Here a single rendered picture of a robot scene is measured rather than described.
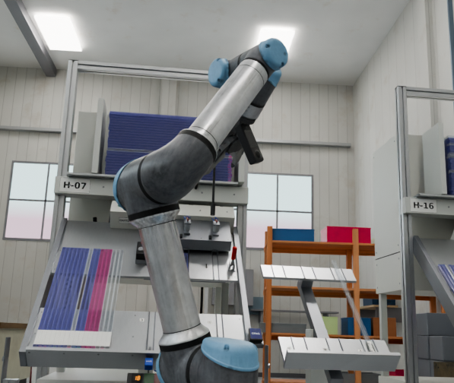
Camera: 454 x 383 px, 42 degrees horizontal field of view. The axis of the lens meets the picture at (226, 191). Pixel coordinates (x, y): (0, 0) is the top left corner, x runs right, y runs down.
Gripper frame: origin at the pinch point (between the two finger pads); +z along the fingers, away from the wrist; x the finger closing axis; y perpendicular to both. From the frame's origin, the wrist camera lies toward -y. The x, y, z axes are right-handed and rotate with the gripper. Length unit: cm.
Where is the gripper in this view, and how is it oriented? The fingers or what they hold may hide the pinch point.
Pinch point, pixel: (218, 173)
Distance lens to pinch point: 170.7
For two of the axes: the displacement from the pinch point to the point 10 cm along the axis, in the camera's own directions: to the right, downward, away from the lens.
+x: -5.8, 1.9, -8.0
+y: -6.9, -6.3, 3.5
